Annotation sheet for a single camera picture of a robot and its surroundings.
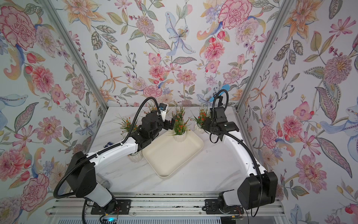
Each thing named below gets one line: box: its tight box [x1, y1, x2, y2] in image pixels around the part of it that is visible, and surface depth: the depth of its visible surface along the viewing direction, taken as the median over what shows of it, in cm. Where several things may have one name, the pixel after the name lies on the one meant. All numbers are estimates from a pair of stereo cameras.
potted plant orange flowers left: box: [113, 113, 138, 135], surface depth 96 cm
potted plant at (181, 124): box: [168, 105, 192, 143], surface depth 97 cm
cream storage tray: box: [142, 129, 205, 178], surface depth 95 cm
